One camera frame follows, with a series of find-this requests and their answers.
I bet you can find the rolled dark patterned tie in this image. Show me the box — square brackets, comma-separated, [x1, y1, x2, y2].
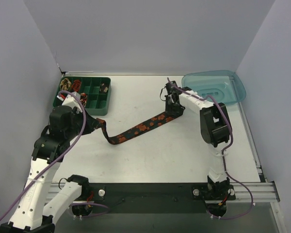
[99, 83, 109, 94]

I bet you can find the rolled beige brown tie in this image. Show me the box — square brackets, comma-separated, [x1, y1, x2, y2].
[59, 78, 72, 91]

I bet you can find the rolled red black tie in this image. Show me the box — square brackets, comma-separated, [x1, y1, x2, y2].
[71, 80, 81, 92]

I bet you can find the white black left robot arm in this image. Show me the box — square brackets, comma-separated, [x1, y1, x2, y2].
[0, 93, 95, 233]

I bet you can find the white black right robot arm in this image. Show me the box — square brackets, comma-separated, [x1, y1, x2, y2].
[165, 82, 233, 203]

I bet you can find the green compartment organizer tray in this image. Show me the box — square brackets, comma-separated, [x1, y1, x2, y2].
[57, 76, 112, 116]

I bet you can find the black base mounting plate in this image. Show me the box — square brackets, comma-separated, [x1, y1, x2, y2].
[72, 183, 236, 216]

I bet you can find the aluminium front rail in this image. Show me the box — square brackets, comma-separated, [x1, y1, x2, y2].
[45, 182, 280, 204]

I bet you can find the black orange floral tie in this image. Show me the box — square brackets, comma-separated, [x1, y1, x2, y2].
[95, 112, 182, 145]

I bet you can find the teal translucent plastic tub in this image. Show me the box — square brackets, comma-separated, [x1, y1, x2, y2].
[181, 70, 246, 105]

